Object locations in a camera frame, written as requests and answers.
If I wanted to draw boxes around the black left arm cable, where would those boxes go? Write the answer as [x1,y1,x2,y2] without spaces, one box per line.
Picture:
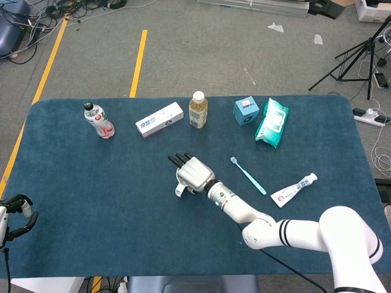
[2,247,12,293]

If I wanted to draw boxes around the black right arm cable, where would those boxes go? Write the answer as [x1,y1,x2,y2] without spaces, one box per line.
[259,248,329,293]

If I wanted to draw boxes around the black equipment base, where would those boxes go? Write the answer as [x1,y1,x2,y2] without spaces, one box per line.
[374,178,391,220]

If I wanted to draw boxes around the tangle of black cables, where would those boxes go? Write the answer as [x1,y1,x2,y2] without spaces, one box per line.
[9,0,128,65]

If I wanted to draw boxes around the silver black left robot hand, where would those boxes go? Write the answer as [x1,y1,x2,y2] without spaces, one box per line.
[0,194,39,245]

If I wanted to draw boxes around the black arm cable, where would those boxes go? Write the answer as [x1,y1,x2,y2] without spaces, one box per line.
[2,247,12,293]
[259,248,329,293]

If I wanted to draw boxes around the clear bottle red label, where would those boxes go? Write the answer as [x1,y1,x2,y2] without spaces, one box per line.
[83,101,116,140]

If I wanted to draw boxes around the white power strip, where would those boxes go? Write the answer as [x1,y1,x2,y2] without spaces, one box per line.
[353,107,391,128]

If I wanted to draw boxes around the coiled white cable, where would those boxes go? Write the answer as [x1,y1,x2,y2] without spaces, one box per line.
[371,100,391,176]

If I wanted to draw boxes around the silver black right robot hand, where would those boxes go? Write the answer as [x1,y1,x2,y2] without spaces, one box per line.
[167,152,216,198]

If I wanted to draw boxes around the dark blue padded seat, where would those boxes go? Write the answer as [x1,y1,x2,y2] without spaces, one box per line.
[0,0,31,59]

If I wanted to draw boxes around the light blue cup white handle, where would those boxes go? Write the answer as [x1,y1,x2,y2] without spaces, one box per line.
[175,167,188,198]

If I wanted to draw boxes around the white plastic basket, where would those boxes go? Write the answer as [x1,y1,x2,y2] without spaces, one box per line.
[354,0,391,23]

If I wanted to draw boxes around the blue carpet table mat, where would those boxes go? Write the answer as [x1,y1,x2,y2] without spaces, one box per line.
[0,94,386,279]

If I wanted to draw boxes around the black tripod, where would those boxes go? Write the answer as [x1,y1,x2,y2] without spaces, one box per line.
[308,21,391,101]

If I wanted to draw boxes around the small blue cardboard box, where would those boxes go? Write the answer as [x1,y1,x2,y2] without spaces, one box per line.
[232,96,260,126]

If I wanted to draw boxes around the green wet wipes pack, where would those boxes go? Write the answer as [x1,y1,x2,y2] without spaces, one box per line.
[254,98,290,150]

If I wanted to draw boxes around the aluminium profile rails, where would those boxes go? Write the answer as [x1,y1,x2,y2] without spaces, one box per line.
[197,0,310,18]

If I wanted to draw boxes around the blue robot base seat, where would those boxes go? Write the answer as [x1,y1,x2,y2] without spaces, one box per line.
[126,275,260,293]

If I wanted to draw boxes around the white toothpaste tube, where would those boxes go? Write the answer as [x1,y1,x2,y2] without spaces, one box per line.
[270,172,318,209]

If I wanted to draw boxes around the white pink toothpaste box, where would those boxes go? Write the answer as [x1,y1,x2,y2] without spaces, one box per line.
[135,101,185,140]

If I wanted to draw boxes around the smartphone with white case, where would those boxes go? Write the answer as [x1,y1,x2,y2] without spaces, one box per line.
[374,72,389,89]

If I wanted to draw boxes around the light blue toothbrush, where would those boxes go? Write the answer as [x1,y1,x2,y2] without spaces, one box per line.
[230,156,268,196]

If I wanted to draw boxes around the black metal bracket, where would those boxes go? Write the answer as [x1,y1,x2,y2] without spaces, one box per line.
[307,0,346,20]

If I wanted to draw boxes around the yellow tea bottle white cap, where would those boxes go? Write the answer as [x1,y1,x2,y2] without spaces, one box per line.
[188,90,209,129]

